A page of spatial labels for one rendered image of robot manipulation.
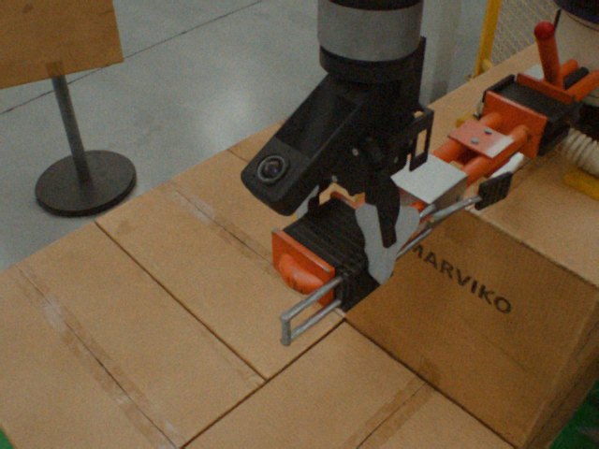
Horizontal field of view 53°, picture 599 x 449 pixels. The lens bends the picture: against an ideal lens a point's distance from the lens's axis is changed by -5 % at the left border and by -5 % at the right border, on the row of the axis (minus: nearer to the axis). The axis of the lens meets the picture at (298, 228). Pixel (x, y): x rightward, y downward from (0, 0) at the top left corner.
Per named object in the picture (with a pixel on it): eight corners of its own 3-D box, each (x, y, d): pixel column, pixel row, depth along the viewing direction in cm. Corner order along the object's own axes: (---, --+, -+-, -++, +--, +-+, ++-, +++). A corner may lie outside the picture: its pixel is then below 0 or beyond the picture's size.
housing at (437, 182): (416, 180, 70) (420, 147, 67) (464, 208, 67) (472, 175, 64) (376, 208, 67) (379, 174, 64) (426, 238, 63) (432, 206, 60)
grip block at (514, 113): (505, 107, 83) (515, 68, 79) (569, 137, 77) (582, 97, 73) (472, 129, 78) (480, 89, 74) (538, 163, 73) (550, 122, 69)
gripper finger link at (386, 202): (411, 243, 51) (388, 144, 47) (399, 253, 50) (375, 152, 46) (370, 234, 54) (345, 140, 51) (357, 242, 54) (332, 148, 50)
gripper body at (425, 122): (429, 169, 54) (448, 43, 46) (363, 214, 50) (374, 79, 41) (363, 134, 58) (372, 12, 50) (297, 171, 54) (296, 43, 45)
